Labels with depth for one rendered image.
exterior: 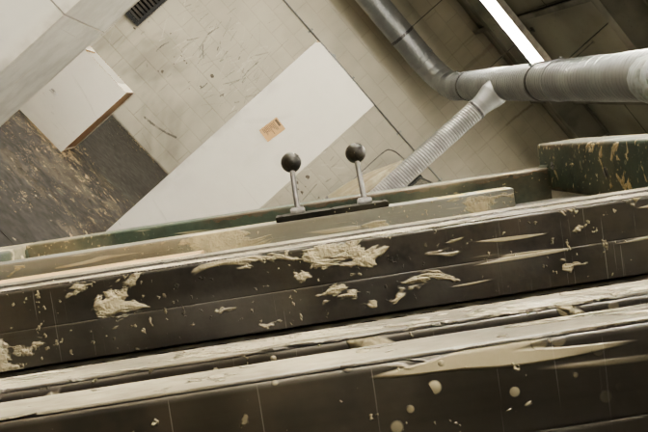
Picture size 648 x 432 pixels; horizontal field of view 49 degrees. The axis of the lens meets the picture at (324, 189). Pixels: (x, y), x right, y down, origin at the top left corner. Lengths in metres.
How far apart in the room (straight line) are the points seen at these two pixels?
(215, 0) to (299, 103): 4.64
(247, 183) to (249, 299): 4.22
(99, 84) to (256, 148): 1.78
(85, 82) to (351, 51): 4.19
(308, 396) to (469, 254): 0.39
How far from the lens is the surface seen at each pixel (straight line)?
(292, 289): 0.63
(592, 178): 1.35
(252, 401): 0.27
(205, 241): 1.24
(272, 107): 4.80
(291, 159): 1.28
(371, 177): 7.02
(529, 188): 1.54
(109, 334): 0.66
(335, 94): 4.83
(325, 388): 0.27
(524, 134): 9.91
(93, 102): 6.11
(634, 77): 0.97
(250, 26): 9.25
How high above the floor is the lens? 1.46
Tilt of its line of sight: 1 degrees down
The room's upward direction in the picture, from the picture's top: 48 degrees clockwise
